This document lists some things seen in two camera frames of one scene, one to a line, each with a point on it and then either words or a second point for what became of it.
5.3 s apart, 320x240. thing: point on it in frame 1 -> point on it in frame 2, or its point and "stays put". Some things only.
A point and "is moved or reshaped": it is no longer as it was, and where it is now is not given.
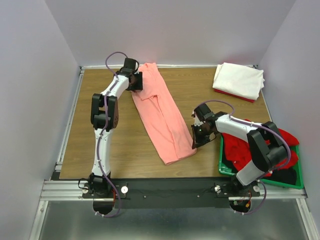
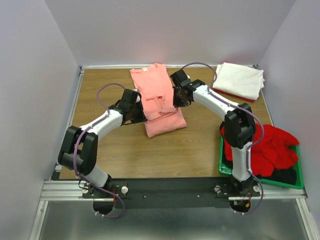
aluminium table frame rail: (60, 190) stays put
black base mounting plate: (169, 193) stays put
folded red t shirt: (243, 99) stays put
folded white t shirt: (242, 81) stays put
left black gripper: (139, 85) -> (142, 117)
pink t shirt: (163, 117) is moved or reshaped
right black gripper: (197, 141) -> (177, 103)
